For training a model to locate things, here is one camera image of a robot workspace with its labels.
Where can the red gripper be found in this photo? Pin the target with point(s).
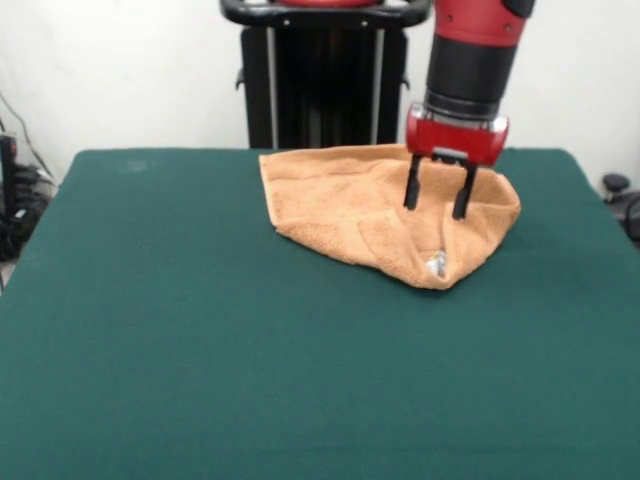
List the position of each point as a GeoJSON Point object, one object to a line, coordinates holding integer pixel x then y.
{"type": "Point", "coordinates": [455, 142]}

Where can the orange terry towel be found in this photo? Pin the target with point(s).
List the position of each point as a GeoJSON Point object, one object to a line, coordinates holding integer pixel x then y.
{"type": "Point", "coordinates": [340, 200]}

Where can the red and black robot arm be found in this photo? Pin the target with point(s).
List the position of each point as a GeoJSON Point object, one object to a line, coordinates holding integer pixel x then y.
{"type": "Point", "coordinates": [470, 65]}

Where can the dark green table cloth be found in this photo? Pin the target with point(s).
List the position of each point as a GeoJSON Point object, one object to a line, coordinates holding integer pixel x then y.
{"type": "Point", "coordinates": [150, 350]}

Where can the black box with red light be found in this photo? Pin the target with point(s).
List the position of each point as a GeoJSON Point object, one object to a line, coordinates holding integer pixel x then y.
{"type": "Point", "coordinates": [7, 175]}

